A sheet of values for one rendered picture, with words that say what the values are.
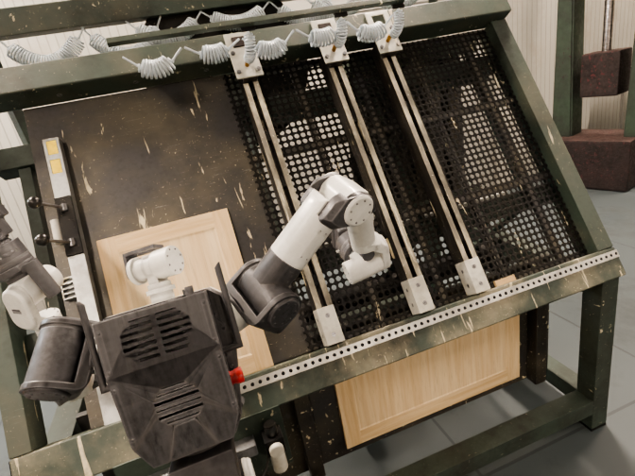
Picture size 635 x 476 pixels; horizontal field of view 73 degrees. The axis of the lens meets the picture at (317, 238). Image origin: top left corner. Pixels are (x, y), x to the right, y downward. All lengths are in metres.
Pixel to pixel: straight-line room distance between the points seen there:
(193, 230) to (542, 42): 5.37
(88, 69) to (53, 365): 1.08
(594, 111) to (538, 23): 1.55
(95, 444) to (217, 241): 0.70
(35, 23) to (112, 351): 1.67
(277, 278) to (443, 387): 1.30
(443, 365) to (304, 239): 1.24
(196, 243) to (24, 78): 0.78
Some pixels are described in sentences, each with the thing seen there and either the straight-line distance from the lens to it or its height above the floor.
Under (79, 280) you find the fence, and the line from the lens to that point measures 1.54.
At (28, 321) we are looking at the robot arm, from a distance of 1.21.
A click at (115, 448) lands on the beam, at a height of 0.85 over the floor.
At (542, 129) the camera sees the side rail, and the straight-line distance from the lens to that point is 2.09.
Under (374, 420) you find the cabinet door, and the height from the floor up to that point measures 0.34.
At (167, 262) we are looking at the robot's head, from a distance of 0.98.
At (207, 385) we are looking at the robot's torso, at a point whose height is 1.26.
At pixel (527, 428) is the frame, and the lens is 2.22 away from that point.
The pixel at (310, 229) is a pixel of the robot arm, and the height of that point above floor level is 1.44.
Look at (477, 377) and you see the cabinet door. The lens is 2.19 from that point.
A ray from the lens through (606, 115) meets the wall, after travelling 7.21.
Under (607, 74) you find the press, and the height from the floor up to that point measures 1.22.
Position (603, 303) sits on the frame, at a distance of 2.12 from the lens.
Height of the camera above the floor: 1.75
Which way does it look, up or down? 21 degrees down
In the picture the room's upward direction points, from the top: 10 degrees counter-clockwise
